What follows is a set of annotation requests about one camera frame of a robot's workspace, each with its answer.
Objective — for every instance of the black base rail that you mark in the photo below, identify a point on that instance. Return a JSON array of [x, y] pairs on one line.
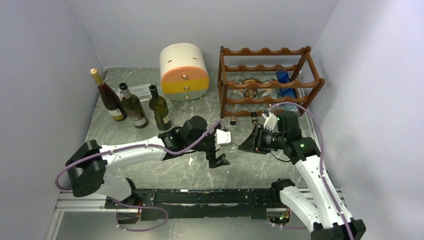
[[254, 203]]

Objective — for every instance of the clear plastic ruler package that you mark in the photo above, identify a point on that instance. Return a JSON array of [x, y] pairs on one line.
[[142, 91]]

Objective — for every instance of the clear glass bottle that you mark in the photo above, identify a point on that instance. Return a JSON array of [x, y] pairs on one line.
[[231, 150]]

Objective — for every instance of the dark gold-capped wine bottle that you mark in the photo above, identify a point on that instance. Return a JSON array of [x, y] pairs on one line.
[[110, 99]]

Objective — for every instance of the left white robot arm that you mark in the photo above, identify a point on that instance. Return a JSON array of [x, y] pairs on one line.
[[89, 167]]

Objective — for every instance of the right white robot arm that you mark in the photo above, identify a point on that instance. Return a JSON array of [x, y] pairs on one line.
[[328, 218]]

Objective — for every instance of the bottom dark bottle middle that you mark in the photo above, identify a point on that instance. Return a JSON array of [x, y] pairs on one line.
[[254, 117]]

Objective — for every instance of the dark wine bottle white label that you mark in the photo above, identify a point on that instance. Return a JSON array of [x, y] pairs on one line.
[[159, 106]]

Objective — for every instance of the brown wooden wine rack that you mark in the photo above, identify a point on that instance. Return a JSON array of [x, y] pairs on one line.
[[224, 85]]

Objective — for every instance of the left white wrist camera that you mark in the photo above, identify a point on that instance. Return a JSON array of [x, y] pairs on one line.
[[222, 138]]

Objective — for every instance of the white round drawer cabinet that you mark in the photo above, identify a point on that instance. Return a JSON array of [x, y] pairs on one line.
[[183, 73]]

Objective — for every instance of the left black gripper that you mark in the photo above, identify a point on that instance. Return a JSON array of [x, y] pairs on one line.
[[220, 160]]

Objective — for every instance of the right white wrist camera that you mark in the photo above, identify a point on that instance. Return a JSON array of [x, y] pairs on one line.
[[270, 120]]

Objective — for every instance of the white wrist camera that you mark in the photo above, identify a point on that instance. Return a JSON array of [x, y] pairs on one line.
[[270, 120], [222, 138]]

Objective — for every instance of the dark green labelled wine bottle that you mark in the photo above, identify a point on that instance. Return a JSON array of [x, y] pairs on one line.
[[133, 107]]

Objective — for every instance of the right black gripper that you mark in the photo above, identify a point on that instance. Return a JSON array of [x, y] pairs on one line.
[[253, 142]]

